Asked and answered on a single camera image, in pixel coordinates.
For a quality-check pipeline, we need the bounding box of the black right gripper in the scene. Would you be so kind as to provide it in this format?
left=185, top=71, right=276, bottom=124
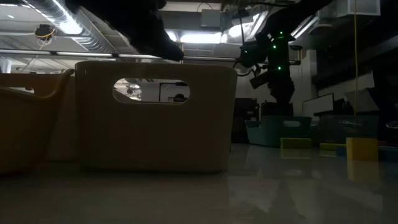
left=239, top=30, right=296, bottom=105

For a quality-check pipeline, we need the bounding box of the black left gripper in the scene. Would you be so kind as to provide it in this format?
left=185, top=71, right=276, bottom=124
left=129, top=14, right=185, bottom=62

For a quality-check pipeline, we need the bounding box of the yellow cube block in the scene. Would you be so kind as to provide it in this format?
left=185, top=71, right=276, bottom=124
left=345, top=137, right=379, bottom=162

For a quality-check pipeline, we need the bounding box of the ceiling light fixture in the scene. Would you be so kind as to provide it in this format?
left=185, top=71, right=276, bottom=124
left=164, top=29, right=237, bottom=44

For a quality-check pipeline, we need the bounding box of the white board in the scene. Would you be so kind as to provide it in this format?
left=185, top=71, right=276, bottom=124
left=302, top=92, right=335, bottom=118

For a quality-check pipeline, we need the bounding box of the grey ceiling box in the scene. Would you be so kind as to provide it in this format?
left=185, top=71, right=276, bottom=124
left=200, top=8, right=222, bottom=29

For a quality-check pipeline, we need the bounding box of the teal plastic bin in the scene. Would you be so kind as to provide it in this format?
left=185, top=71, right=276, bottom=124
left=244, top=116, right=312, bottom=147

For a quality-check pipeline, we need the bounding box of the grey translucent plastic bin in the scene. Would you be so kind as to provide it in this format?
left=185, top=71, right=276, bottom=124
left=316, top=114, right=380, bottom=144

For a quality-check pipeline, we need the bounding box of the light grey plastic bin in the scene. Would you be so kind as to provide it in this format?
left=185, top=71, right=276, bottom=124
left=74, top=60, right=239, bottom=174

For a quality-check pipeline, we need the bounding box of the white plastic bin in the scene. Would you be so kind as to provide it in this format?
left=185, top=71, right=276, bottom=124
left=46, top=74, right=80, bottom=161

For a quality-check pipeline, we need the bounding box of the orange plastic bin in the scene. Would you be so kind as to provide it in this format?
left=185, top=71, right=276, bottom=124
left=0, top=68, right=75, bottom=175

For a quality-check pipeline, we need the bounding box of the yellow hanging cable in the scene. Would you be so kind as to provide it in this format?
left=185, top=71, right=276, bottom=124
left=353, top=0, right=359, bottom=118

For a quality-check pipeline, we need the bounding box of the horizontal metal rail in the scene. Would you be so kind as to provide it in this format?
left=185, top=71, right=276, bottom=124
left=0, top=49, right=302, bottom=65

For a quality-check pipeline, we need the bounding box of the silver ceiling duct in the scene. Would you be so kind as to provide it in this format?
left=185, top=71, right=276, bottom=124
left=23, top=0, right=137, bottom=54

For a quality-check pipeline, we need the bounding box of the white ventilation duct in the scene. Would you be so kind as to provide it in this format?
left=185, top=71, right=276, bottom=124
left=290, top=0, right=382, bottom=38

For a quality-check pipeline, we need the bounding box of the yellow cable reel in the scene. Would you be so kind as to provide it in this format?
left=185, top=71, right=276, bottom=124
left=34, top=24, right=57, bottom=41

